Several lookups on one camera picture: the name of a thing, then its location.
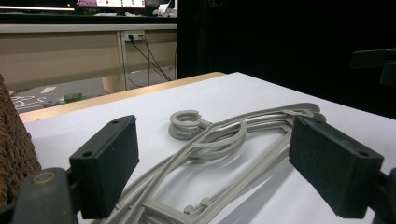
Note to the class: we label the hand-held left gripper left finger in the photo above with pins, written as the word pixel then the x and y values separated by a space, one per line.
pixel 102 168

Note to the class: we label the brown wicker basket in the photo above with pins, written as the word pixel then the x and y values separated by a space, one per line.
pixel 12 140

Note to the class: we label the wooden shelf unit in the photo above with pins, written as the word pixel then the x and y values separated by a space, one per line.
pixel 62 53

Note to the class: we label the white wall power outlet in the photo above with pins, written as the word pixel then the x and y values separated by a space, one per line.
pixel 134 34

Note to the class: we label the black curtain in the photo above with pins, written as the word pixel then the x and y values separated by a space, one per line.
pixel 280 40

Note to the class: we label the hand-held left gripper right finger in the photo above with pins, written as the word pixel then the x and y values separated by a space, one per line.
pixel 333 168

